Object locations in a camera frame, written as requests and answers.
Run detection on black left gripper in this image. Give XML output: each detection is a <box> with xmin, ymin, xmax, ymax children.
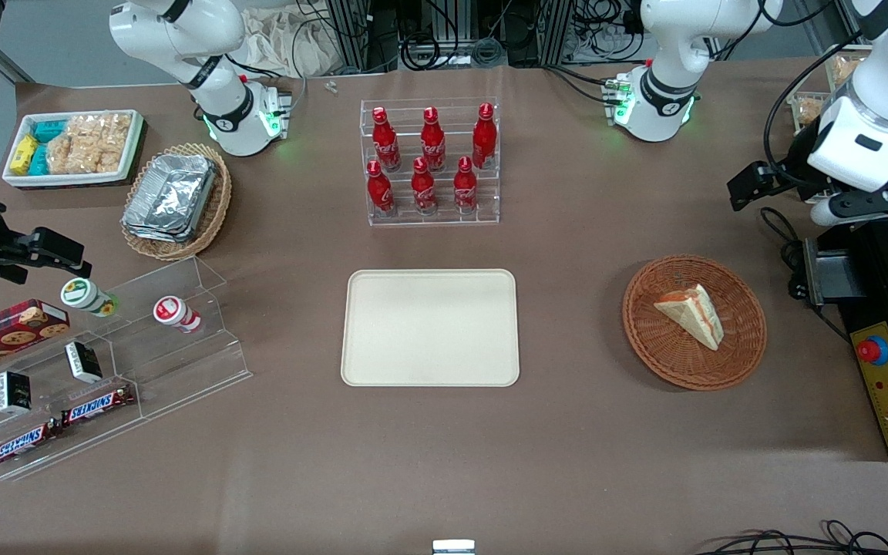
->
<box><xmin>727</xmin><ymin>122</ymin><xmax>828</xmax><ymax>212</ymax></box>

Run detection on triangular sandwich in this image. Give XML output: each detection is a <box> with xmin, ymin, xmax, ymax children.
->
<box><xmin>653</xmin><ymin>284</ymin><xmax>724</xmax><ymax>352</ymax></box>

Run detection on oval tan wicker basket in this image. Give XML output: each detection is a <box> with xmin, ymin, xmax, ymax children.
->
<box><xmin>120</xmin><ymin>143</ymin><xmax>233</xmax><ymax>261</ymax></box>

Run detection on round brown wicker basket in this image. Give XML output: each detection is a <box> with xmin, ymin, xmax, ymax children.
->
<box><xmin>621</xmin><ymin>254</ymin><xmax>768</xmax><ymax>392</ymax></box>

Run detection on cream rectangular tray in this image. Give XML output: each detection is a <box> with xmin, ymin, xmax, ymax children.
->
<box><xmin>340</xmin><ymin>268</ymin><xmax>521</xmax><ymax>388</ymax></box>

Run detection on green lid yogurt cup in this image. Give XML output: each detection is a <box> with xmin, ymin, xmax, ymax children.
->
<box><xmin>60</xmin><ymin>277</ymin><xmax>119</xmax><ymax>318</ymax></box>

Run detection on white plastic bin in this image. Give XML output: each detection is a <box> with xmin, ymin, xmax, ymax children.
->
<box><xmin>2</xmin><ymin>109</ymin><xmax>144</xmax><ymax>188</ymax></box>

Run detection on wrapped rice cracker pack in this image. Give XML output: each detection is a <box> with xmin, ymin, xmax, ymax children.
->
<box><xmin>832</xmin><ymin>54</ymin><xmax>869</xmax><ymax>87</ymax></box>
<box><xmin>797</xmin><ymin>96</ymin><xmax>830</xmax><ymax>126</ymax></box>

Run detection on yellow snack box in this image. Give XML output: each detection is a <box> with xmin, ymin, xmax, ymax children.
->
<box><xmin>10</xmin><ymin>135</ymin><xmax>40</xmax><ymax>175</ymax></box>

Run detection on red tartan cookie box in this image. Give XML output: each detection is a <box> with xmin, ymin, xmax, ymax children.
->
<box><xmin>0</xmin><ymin>299</ymin><xmax>71</xmax><ymax>378</ymax></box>

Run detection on clear bag of rice crackers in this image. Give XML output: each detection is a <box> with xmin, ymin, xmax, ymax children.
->
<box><xmin>47</xmin><ymin>113</ymin><xmax>133</xmax><ymax>174</ymax></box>

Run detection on small black box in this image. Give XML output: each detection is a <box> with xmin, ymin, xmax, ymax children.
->
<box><xmin>65</xmin><ymin>341</ymin><xmax>104</xmax><ymax>384</ymax></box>
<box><xmin>0</xmin><ymin>371</ymin><xmax>33</xmax><ymax>415</ymax></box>

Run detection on aluminium foil container stack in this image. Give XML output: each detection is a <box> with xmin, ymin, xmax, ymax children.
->
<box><xmin>122</xmin><ymin>153</ymin><xmax>217</xmax><ymax>244</ymax></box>

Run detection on red lid yogurt cup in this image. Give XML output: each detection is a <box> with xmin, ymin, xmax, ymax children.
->
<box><xmin>153</xmin><ymin>296</ymin><xmax>204</xmax><ymax>334</ymax></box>

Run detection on Snickers chocolate bar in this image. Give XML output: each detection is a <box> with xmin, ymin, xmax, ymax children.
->
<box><xmin>61</xmin><ymin>383</ymin><xmax>136</xmax><ymax>427</ymax></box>
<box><xmin>0</xmin><ymin>420</ymin><xmax>62</xmax><ymax>469</ymax></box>

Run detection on black machine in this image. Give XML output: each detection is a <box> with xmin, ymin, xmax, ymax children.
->
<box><xmin>802</xmin><ymin>220</ymin><xmax>888</xmax><ymax>462</ymax></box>

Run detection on clear acrylic stepped shelf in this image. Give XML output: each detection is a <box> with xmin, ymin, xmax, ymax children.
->
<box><xmin>0</xmin><ymin>256</ymin><xmax>254</xmax><ymax>483</ymax></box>

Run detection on red cola bottle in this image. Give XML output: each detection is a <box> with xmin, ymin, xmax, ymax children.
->
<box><xmin>410</xmin><ymin>156</ymin><xmax>439</xmax><ymax>215</ymax></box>
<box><xmin>453</xmin><ymin>156</ymin><xmax>479</xmax><ymax>214</ymax></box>
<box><xmin>472</xmin><ymin>103</ymin><xmax>499</xmax><ymax>170</ymax></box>
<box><xmin>371</xmin><ymin>106</ymin><xmax>402</xmax><ymax>172</ymax></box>
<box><xmin>366</xmin><ymin>160</ymin><xmax>396</xmax><ymax>217</ymax></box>
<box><xmin>419</xmin><ymin>106</ymin><xmax>447</xmax><ymax>172</ymax></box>

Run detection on white cloth bag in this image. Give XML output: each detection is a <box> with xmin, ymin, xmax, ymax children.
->
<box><xmin>242</xmin><ymin>8</ymin><xmax>337</xmax><ymax>78</ymax></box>

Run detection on clear acrylic bottle rack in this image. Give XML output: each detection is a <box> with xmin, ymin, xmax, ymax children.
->
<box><xmin>359</xmin><ymin>97</ymin><xmax>501</xmax><ymax>227</ymax></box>

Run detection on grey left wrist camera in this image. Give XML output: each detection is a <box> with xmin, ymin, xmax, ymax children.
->
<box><xmin>809</xmin><ymin>183</ymin><xmax>888</xmax><ymax>227</ymax></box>

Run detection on black power cable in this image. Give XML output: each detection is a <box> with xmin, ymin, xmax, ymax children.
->
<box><xmin>758</xmin><ymin>207</ymin><xmax>853</xmax><ymax>344</ymax></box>

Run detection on white wire basket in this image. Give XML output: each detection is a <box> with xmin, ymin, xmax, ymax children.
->
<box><xmin>789</xmin><ymin>45</ymin><xmax>876</xmax><ymax>132</ymax></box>

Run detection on black floor cable bundle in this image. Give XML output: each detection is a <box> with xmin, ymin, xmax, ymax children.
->
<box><xmin>695</xmin><ymin>520</ymin><xmax>888</xmax><ymax>555</ymax></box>

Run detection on aluminium profile frame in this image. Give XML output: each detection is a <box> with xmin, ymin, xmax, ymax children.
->
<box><xmin>325</xmin><ymin>0</ymin><xmax>576</xmax><ymax>70</ymax></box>

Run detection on coiled black cable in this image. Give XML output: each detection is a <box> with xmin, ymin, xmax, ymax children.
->
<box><xmin>400</xmin><ymin>35</ymin><xmax>445</xmax><ymax>70</ymax></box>

